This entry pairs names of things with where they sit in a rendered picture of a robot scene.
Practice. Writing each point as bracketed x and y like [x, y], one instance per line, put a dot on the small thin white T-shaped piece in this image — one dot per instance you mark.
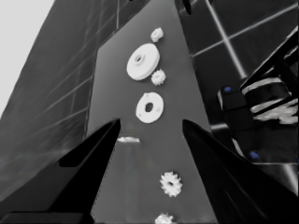
[128, 139]

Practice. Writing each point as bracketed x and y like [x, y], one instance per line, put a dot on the white round carrier with pins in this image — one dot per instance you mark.
[155, 115]

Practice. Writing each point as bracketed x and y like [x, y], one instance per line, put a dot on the dark robot body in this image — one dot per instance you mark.
[236, 105]

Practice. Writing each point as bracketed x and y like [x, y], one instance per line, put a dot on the white toothed gear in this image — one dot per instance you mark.
[160, 218]
[161, 79]
[176, 186]
[154, 36]

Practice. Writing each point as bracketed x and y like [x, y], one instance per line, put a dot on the large thick white disc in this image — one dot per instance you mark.
[151, 56]

